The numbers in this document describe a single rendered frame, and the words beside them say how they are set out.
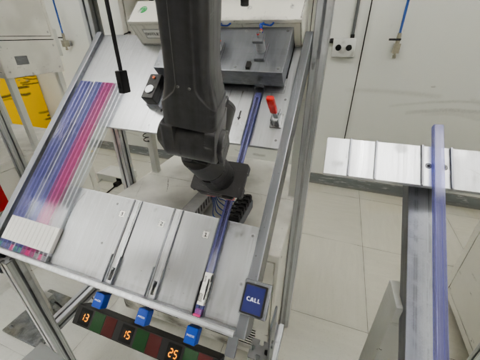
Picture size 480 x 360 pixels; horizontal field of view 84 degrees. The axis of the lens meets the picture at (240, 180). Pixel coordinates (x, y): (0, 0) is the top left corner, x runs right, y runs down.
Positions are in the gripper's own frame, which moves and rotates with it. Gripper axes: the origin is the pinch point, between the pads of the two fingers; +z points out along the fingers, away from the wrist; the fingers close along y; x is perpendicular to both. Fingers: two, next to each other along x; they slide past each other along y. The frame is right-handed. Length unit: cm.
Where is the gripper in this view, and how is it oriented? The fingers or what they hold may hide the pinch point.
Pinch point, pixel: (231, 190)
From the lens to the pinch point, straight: 57.5
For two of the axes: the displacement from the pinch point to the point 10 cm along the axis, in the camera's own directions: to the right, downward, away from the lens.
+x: -2.5, 9.3, -2.7
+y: -9.4, -1.7, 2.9
